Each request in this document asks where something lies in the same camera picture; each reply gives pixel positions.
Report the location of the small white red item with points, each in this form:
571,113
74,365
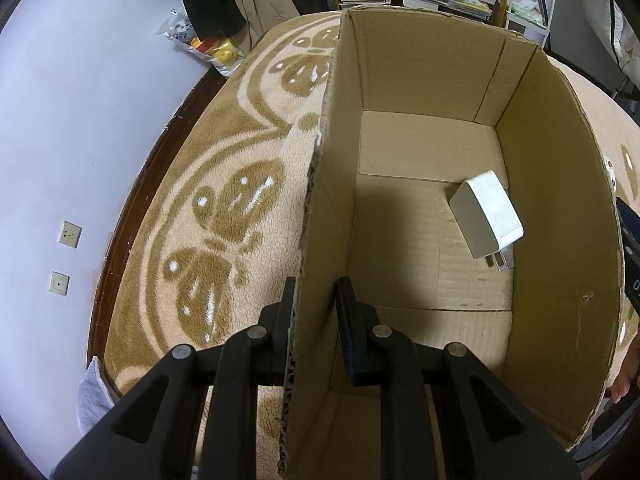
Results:
609,170

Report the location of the white metal cart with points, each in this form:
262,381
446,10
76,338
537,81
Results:
530,5

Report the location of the grey cloth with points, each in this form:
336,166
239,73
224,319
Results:
92,400

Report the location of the brown cardboard box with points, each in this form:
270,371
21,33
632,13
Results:
425,85

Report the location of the white charger adapter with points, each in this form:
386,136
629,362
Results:
487,212

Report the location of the square wall socket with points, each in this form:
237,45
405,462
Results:
70,234
58,283

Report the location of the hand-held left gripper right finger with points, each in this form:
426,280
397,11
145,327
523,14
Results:
351,340

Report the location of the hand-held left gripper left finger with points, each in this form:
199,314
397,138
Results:
276,322

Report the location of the dark wooden bed frame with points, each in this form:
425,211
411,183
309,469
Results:
122,230

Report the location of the clear plastic snack bag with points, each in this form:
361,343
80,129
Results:
210,50

